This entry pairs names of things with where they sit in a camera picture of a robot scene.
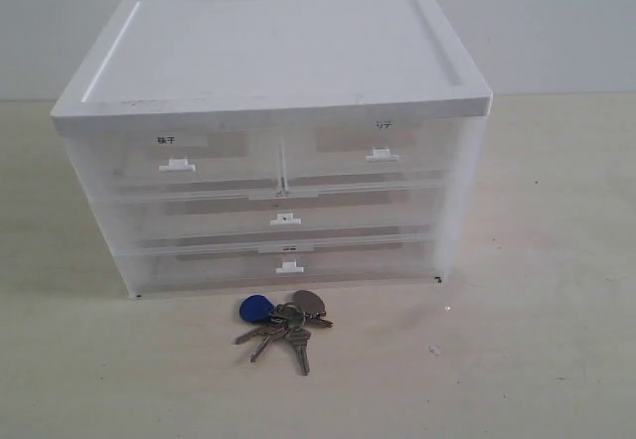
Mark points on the wide clear drawer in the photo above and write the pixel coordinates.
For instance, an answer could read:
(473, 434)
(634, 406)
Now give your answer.
(189, 223)
(384, 257)

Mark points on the key bunch with blue fob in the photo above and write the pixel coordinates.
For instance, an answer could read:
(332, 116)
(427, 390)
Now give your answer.
(287, 322)

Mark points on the white translucent drawer cabinet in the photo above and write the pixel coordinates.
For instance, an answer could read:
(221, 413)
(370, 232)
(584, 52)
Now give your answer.
(197, 66)

